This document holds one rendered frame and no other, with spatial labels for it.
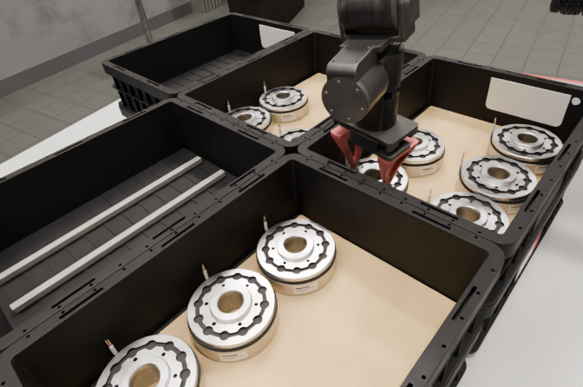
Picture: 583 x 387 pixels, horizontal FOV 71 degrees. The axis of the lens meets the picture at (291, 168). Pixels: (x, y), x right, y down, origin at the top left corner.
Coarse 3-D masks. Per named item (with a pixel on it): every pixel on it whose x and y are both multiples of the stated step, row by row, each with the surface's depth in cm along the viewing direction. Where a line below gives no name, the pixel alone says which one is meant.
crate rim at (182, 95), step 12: (300, 36) 94; (336, 36) 92; (276, 48) 90; (252, 60) 85; (420, 60) 78; (228, 72) 82; (204, 84) 78; (180, 96) 75; (204, 108) 70; (228, 120) 66; (240, 120) 66; (324, 120) 64; (252, 132) 63; (264, 132) 63; (312, 132) 61; (288, 144) 59
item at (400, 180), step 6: (360, 162) 66; (366, 162) 66; (372, 162) 66; (354, 168) 64; (360, 168) 64; (402, 168) 63; (396, 174) 63; (402, 174) 62; (396, 180) 61; (402, 180) 61; (396, 186) 61; (402, 186) 60
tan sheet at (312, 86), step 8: (312, 80) 98; (320, 80) 98; (304, 88) 95; (312, 88) 95; (320, 88) 94; (312, 96) 91; (320, 96) 91; (312, 104) 89; (320, 104) 88; (312, 112) 86; (320, 112) 86; (304, 120) 84; (312, 120) 83; (320, 120) 83; (272, 128) 82; (288, 128) 82
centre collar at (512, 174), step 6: (486, 168) 61; (492, 168) 61; (498, 168) 61; (504, 168) 60; (510, 168) 60; (486, 174) 60; (510, 174) 59; (516, 174) 59; (486, 180) 59; (492, 180) 59; (498, 180) 58; (504, 180) 58; (510, 180) 58
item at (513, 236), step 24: (408, 72) 74; (504, 72) 71; (312, 144) 59; (576, 144) 53; (336, 168) 54; (552, 168) 50; (384, 192) 49; (552, 192) 50; (456, 216) 45; (528, 216) 44; (504, 240) 42
